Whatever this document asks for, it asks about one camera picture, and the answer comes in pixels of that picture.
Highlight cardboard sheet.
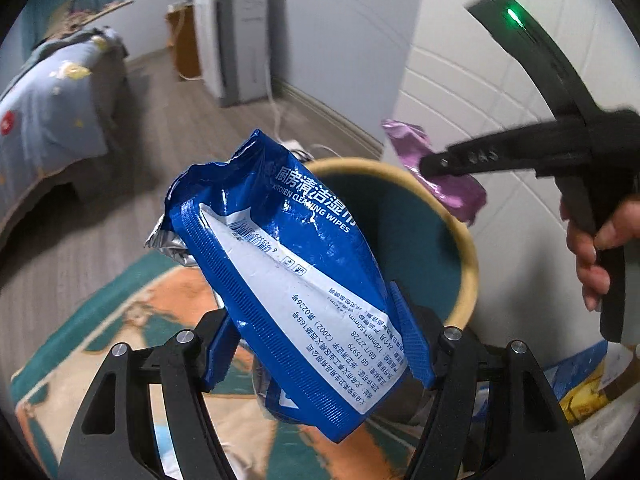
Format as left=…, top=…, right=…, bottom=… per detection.
left=42, top=0, right=135, bottom=42

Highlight blue wet wipes packet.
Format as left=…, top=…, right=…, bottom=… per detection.
left=144, top=129, right=408, bottom=443

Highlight white power strip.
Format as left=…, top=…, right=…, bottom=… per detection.
left=277, top=136, right=312, bottom=155

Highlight white air purifier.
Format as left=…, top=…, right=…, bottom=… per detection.
left=192, top=0, right=275, bottom=107

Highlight person's right hand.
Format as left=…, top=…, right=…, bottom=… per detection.
left=559, top=195, right=640, bottom=312

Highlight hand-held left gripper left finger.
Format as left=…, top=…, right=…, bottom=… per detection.
left=59, top=309, right=243, bottom=480

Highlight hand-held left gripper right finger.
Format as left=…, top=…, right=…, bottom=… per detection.
left=387, top=281, right=587, bottom=480

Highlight bed with blue cover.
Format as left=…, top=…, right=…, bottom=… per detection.
left=0, top=25, right=130, bottom=221

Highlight printed horse mat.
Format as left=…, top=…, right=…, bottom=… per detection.
left=10, top=250, right=436, bottom=480

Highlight yellow and blue packet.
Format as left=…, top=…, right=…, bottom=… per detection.
left=542, top=340, right=640, bottom=428

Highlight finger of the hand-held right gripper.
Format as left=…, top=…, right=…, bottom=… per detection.
left=419, top=119, right=595, bottom=180

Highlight brown cardboard box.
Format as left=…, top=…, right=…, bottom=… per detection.
left=166, top=2, right=203, bottom=81

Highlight teal bin with beige rim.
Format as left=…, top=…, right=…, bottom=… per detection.
left=252, top=157, right=480, bottom=428

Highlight white power cable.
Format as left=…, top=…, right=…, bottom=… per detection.
left=267, top=72, right=353, bottom=161

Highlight purple wrapper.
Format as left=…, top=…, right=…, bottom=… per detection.
left=381, top=118, right=487, bottom=227

